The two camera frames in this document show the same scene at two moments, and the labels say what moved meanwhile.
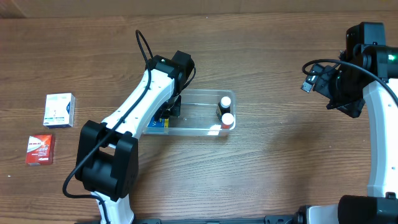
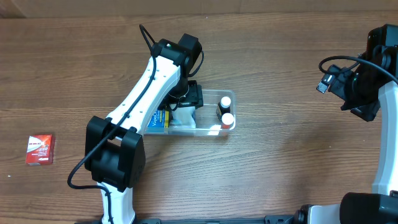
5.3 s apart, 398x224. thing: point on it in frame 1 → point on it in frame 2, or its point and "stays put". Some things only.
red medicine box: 40,150 stays put
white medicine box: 59,110 → 183,117
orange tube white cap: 227,119 stays put
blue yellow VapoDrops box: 161,122 stays put
